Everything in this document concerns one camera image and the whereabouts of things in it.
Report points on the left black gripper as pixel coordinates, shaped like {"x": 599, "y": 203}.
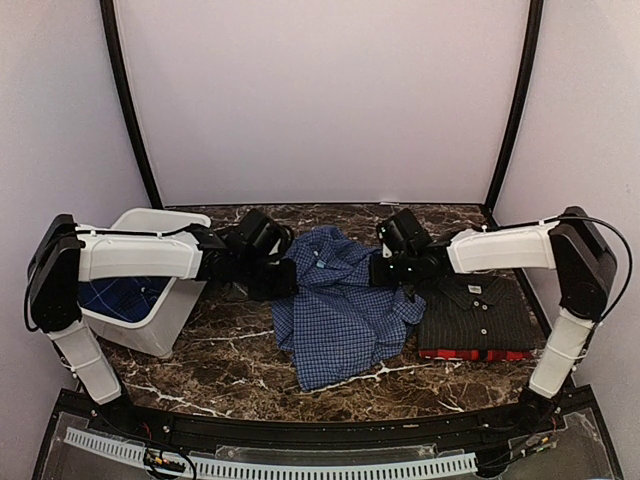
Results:
{"x": 286, "y": 287}

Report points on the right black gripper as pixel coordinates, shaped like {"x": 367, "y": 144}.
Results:
{"x": 378, "y": 277}

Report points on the blue checked long sleeve shirt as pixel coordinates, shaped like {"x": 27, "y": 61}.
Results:
{"x": 338, "y": 325}

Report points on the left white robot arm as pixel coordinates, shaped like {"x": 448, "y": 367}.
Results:
{"x": 51, "y": 298}

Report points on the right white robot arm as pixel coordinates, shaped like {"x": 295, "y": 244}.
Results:
{"x": 569, "y": 244}

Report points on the folded black striped shirt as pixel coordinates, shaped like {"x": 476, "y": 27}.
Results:
{"x": 480, "y": 313}

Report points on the folded red plaid shirt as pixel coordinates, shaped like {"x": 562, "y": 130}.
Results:
{"x": 476, "y": 355}

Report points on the white plastic bin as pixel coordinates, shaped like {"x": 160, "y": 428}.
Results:
{"x": 146, "y": 243}

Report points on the dark blue plaid shirt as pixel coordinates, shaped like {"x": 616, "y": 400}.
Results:
{"x": 127, "y": 299}

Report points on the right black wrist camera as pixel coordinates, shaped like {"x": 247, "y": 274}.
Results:
{"x": 402, "y": 232}

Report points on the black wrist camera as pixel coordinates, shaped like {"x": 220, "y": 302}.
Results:
{"x": 402, "y": 232}
{"x": 261, "y": 234}

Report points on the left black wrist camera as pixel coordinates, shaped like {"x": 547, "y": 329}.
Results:
{"x": 261, "y": 234}

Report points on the white slotted cable duct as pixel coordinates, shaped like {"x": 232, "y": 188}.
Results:
{"x": 253, "y": 463}

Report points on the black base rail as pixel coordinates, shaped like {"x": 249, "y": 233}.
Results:
{"x": 573, "y": 443}

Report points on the right black frame post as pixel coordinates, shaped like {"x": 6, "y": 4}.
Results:
{"x": 518, "y": 103}

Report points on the black frame post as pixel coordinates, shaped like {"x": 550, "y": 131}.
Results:
{"x": 126, "y": 101}
{"x": 518, "y": 103}

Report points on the left black frame post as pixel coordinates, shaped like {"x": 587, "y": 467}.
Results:
{"x": 126, "y": 101}

